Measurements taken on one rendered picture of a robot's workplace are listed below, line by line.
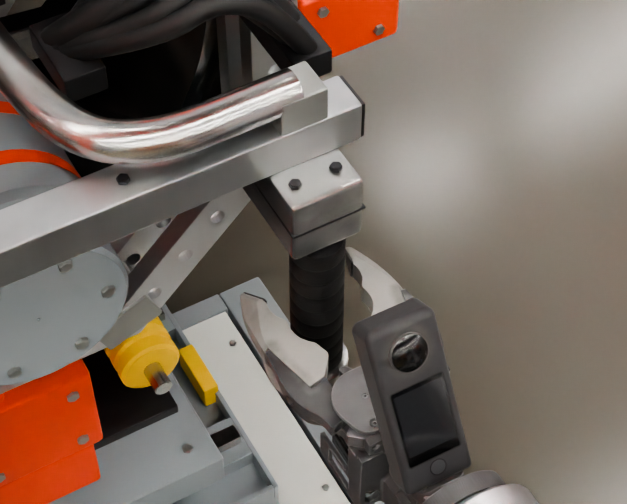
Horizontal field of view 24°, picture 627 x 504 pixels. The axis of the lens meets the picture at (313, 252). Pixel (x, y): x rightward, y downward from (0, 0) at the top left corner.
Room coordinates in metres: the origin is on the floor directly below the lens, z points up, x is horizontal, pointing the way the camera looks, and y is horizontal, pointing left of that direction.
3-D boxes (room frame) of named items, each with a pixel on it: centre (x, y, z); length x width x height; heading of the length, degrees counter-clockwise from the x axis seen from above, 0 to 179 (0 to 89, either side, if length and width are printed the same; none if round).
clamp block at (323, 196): (0.60, 0.01, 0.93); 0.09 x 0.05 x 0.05; 29
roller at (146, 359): (0.85, 0.21, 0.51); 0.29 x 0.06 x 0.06; 29
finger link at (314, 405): (0.51, -0.01, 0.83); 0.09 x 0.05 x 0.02; 47
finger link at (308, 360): (0.55, 0.02, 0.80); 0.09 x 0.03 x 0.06; 47
